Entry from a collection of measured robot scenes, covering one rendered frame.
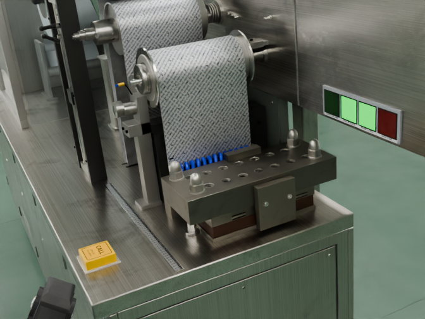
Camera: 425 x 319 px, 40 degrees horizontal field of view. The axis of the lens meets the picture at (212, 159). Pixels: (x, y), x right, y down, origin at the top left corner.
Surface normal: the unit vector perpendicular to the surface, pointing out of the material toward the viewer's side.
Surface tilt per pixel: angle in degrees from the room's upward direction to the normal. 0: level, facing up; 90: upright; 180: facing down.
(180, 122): 90
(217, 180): 0
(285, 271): 90
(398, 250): 0
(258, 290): 90
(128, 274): 0
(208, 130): 90
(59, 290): 32
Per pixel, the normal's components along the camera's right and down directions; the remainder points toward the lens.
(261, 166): -0.10, -0.92
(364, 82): -0.89, 0.25
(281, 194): 0.44, 0.31
